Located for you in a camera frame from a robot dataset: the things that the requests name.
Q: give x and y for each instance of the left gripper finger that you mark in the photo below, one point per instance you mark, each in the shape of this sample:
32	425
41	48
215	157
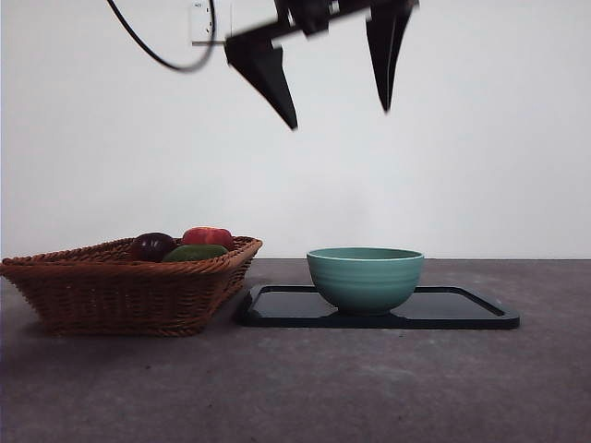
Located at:
265	69
385	51

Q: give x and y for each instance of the teal ribbed bowl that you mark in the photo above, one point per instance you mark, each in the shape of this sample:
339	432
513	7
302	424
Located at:
365	286

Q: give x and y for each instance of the red apple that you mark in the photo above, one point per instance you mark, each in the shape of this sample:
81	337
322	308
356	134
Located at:
208	236

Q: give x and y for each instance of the green avocado-like fruit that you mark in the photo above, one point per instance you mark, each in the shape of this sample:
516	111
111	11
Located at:
196	254

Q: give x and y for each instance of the dark purple round fruit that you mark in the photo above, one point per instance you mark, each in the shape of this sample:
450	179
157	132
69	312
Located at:
150	245

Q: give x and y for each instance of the black rectangular tray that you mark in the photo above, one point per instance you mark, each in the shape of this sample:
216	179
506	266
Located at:
286	309

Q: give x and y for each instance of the brown wicker basket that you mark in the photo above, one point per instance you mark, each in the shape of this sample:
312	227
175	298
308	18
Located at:
115	300

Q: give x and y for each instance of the white wall socket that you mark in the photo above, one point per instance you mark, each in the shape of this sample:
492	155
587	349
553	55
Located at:
201	23

